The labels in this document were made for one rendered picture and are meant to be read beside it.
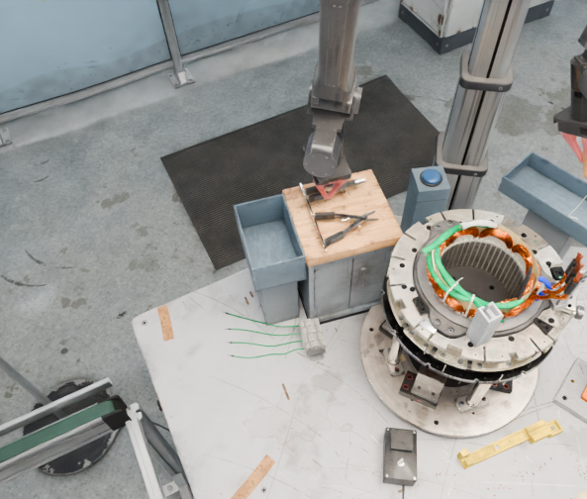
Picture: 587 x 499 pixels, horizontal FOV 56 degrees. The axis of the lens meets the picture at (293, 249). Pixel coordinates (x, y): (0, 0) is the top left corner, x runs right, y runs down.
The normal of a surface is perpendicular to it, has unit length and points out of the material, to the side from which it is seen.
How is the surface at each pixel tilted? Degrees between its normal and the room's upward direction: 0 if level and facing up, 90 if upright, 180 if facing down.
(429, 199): 90
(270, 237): 0
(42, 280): 0
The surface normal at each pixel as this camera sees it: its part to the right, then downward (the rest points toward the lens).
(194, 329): -0.04, -0.57
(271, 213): 0.26, 0.78
